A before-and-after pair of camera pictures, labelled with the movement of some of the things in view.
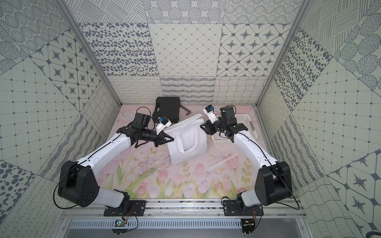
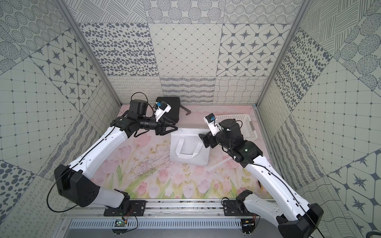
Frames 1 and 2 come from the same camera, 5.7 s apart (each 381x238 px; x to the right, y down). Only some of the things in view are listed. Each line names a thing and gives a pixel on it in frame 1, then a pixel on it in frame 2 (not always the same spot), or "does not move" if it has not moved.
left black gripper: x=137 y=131 to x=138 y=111
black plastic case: x=168 y=107 does not move
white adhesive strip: x=222 y=161 does not move
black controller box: x=248 y=225 does not move
